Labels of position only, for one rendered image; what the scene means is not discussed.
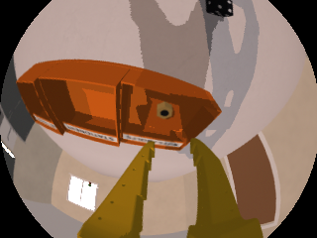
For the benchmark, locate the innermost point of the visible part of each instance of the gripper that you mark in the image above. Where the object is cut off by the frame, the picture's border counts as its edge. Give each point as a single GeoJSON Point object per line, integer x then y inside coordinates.
{"type": "Point", "coordinates": [120, 215]}

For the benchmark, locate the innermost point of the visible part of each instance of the black die with white pips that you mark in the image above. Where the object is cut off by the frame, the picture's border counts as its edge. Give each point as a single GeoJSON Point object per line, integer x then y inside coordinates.
{"type": "Point", "coordinates": [222, 8]}

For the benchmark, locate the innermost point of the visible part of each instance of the orange labelled storage bins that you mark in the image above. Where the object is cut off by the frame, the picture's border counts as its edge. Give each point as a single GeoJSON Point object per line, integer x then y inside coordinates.
{"type": "Point", "coordinates": [67, 96]}

